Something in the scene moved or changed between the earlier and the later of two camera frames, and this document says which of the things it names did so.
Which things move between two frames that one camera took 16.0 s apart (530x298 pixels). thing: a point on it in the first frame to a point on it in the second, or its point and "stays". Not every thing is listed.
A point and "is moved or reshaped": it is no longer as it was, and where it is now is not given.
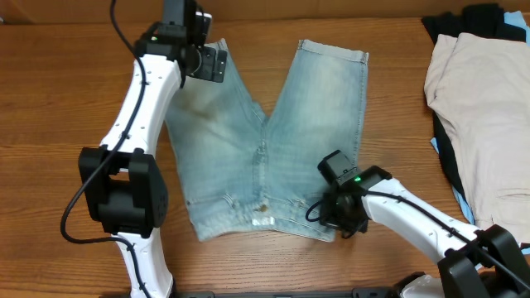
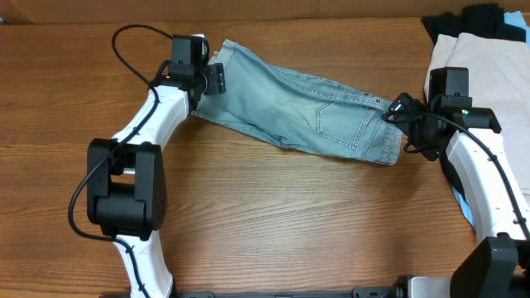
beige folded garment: x=479 y=85 stays
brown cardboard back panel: x=153 y=12 stays
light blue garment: x=517 y=21 stays
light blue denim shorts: x=241 y=170 is moved or reshaped
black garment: x=477 y=20 stays
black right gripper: x=337 y=219 to x=401 y=110
